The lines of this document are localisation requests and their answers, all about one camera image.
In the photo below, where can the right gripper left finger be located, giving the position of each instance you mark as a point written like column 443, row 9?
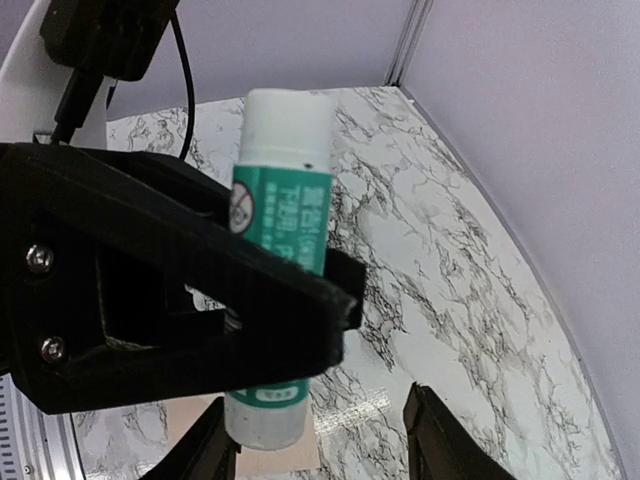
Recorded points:
column 205, row 452

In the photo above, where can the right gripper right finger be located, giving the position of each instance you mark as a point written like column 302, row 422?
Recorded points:
column 439, row 447

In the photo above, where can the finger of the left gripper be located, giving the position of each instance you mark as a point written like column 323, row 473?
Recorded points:
column 122, row 284

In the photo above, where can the green white glue stick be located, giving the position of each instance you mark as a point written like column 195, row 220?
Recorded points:
column 280, row 200

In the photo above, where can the curved aluminium front rail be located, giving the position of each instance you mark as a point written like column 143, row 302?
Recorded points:
column 35, row 445

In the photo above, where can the left aluminium corner post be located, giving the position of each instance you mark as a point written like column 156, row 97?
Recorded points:
column 408, row 41

